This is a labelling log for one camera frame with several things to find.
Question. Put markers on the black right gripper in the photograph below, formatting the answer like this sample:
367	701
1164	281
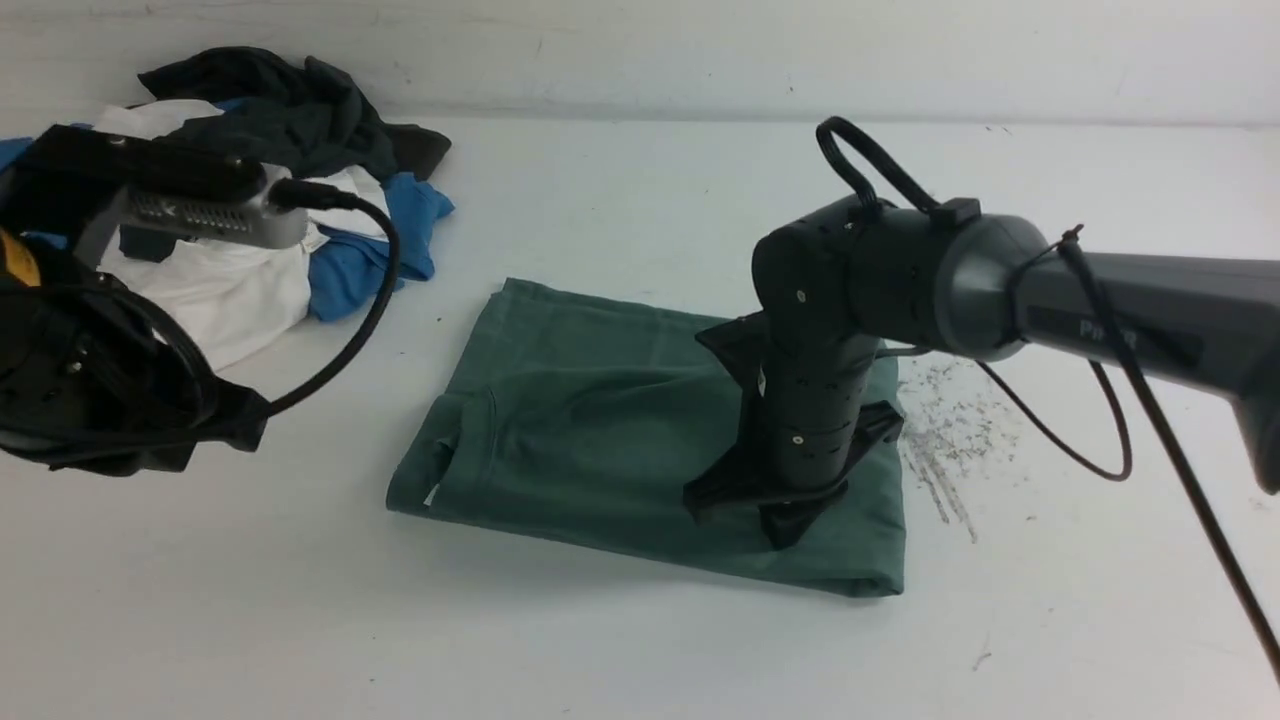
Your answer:
803	426

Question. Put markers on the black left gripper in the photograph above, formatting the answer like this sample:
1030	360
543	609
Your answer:
99	379

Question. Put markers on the green long sleeve shirt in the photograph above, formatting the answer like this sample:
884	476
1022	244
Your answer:
579	420

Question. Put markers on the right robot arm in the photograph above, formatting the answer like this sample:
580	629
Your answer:
835	285

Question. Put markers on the white shirt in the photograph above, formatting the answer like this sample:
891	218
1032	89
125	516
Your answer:
233	300

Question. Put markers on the blue shirt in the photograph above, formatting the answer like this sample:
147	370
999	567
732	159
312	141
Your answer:
346	272

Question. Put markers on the dark grey shirt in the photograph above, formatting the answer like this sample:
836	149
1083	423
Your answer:
312	119

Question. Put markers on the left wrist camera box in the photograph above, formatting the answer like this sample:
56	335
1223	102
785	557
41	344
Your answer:
84	185

